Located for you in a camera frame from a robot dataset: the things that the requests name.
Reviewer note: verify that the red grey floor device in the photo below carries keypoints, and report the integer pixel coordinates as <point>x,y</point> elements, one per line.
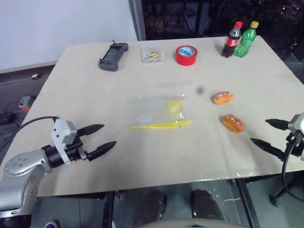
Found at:
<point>25,101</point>

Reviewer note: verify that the hot dog bun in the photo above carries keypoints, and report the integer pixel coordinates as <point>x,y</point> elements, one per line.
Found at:
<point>222,97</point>
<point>233,123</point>

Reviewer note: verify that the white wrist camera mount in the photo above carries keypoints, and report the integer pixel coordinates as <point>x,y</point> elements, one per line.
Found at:
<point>62,133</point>
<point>298,123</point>

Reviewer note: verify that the cola bottle red cap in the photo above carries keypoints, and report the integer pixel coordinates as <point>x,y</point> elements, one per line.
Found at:
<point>231,40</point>

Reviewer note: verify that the clear plastic box with bits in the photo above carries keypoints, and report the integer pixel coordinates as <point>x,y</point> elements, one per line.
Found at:
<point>152,55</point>

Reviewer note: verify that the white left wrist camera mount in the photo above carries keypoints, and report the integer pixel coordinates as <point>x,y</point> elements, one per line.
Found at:
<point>62,133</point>

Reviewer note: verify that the black table leg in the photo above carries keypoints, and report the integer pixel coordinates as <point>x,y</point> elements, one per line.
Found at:
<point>245,202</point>
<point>108,209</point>

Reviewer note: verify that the dark rounded left foot shape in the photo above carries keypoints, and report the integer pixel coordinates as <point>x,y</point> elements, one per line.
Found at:
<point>152,206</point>

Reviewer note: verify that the clear zip bag yellow seal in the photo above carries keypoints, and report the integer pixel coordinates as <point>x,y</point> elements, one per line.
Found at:
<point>158,111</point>

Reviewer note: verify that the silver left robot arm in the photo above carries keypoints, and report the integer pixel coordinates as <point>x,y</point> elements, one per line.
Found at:
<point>22,166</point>

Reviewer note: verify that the dark rounded foot shape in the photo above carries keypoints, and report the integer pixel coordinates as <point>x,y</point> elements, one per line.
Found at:
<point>152,206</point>
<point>205,204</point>

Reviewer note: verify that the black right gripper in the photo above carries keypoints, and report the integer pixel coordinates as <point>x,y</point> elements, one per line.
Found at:
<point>294,142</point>

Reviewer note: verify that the grey window frame post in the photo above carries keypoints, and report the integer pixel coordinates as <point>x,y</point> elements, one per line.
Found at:
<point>138,20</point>

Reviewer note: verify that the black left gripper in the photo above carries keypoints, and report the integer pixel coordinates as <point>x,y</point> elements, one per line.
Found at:
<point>74,148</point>

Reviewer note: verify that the red tape roll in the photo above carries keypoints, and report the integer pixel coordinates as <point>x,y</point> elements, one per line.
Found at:
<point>186,55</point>

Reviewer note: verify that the green soda bottle yellow cap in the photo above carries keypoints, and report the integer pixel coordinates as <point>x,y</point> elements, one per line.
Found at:
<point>244,40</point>

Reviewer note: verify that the small round black floor object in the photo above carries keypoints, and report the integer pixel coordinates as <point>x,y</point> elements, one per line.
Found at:
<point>35,76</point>

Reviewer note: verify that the dark grey handheld controller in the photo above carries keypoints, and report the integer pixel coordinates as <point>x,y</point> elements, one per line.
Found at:
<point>113,57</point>

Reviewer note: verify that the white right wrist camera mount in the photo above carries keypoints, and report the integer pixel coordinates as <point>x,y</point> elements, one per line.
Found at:
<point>298,123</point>

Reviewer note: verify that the dark rounded right foot shape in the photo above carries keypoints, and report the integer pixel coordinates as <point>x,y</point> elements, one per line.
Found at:
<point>205,204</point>

